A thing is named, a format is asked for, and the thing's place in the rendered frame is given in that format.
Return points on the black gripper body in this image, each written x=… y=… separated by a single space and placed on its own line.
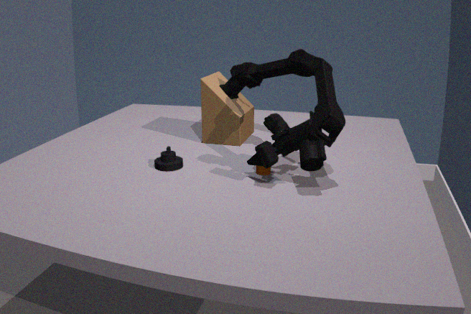
x=285 y=144

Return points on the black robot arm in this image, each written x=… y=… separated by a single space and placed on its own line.
x=327 y=113

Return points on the orange cylinder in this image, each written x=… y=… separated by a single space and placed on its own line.
x=260 y=170

